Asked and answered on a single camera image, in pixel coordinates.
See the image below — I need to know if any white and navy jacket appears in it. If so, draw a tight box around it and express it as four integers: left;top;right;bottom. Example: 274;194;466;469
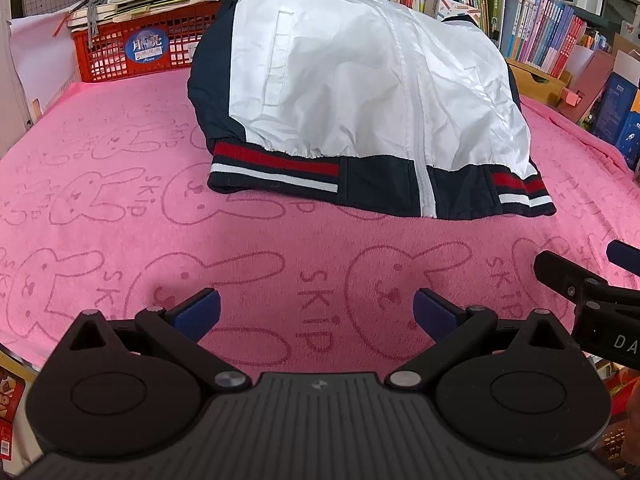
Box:
188;0;555;220

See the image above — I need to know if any red plastic crate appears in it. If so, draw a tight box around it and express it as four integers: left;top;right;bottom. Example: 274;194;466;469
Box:
70;1;220;82

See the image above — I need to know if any pink bunny towel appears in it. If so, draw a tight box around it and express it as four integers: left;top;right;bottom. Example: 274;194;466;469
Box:
1;70;639;374

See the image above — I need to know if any wooden drawer organizer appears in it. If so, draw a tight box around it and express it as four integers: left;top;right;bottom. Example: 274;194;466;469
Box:
506;58;570;107

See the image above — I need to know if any blue box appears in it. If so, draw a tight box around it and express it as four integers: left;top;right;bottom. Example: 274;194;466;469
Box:
593;73;639;170

